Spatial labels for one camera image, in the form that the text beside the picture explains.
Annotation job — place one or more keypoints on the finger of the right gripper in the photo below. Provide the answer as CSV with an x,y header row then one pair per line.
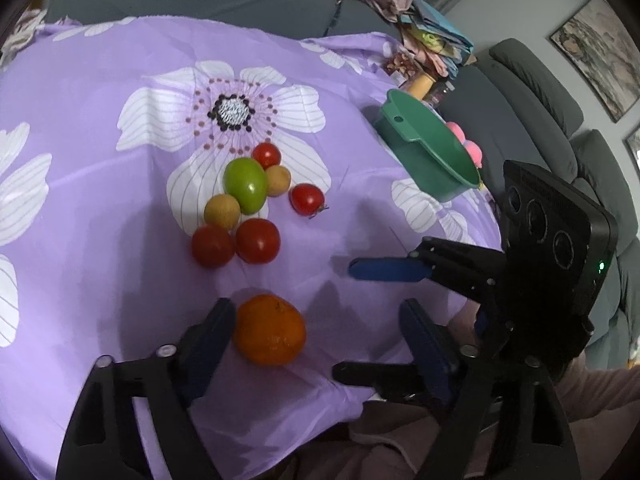
x,y
392,382
392,270

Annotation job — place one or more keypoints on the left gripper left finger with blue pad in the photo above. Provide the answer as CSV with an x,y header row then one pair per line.
x,y
103,440

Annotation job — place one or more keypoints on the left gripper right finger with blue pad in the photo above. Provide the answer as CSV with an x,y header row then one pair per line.
x,y
487,393

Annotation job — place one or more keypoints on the red tomato with stem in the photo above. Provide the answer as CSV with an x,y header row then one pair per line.
x,y
307,200

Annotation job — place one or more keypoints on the yellow-brown small fruit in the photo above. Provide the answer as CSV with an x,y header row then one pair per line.
x,y
279,180
222,210

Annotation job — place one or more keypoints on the green plastic bowl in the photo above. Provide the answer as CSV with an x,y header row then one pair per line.
x,y
434,158

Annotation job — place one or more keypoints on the pink round toy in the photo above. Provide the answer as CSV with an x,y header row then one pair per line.
x,y
471,147

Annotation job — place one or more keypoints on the green mango-shaped fruit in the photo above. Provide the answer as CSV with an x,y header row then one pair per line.
x,y
246,181

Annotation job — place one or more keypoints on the grey sofa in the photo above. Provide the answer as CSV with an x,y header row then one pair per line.
x,y
515,101

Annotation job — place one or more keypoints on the stack of colourful papers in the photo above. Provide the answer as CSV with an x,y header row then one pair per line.
x,y
436,44

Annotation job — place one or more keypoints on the purple floral tablecloth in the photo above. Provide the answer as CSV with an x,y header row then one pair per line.
x,y
113,139

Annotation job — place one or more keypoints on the black camera box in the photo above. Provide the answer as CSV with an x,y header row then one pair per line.
x,y
560,246

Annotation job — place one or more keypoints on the framed wall picture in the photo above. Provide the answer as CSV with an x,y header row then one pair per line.
x,y
598,44

